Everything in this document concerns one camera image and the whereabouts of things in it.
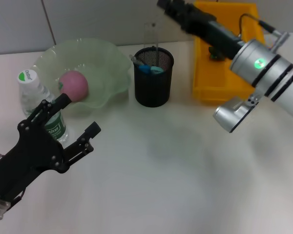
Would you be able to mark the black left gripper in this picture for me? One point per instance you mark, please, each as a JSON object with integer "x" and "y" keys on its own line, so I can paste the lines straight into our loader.
{"x": 29, "y": 151}

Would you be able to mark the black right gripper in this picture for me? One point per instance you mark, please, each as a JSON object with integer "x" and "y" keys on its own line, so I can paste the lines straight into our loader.
{"x": 215, "y": 31}

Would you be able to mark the transparent plastic ruler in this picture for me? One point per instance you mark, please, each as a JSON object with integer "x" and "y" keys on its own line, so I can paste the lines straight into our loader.
{"x": 151, "y": 34}

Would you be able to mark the green label water bottle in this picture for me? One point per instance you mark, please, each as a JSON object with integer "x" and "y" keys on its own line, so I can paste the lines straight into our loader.
{"x": 29, "y": 85}

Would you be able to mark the green plastic wrapper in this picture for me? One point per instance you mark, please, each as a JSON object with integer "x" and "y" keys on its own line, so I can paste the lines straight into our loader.
{"x": 215, "y": 54}

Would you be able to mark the blue scissors with sheath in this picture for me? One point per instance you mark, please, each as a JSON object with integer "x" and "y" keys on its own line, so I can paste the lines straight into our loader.
{"x": 152, "y": 69}

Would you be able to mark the silver retractable pen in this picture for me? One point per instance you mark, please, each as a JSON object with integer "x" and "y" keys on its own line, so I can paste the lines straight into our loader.
{"x": 136, "y": 61}

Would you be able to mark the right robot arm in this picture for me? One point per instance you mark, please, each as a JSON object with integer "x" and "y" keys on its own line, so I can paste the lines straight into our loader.
{"x": 271, "y": 70}

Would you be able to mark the pink peach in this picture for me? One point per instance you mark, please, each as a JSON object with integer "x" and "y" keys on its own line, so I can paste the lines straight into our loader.
{"x": 74, "y": 84}

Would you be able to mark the green wavy glass fruit plate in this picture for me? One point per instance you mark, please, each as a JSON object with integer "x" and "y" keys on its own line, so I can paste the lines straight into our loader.
{"x": 100, "y": 68}

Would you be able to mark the black mesh pen holder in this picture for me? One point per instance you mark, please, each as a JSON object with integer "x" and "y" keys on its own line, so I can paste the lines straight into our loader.
{"x": 152, "y": 90}

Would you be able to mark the yellow plastic storage bin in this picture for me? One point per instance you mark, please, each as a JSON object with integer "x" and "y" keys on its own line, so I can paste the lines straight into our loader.
{"x": 215, "y": 80}

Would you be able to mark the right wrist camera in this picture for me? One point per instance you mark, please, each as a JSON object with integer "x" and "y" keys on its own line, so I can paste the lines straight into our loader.
{"x": 234, "y": 114}

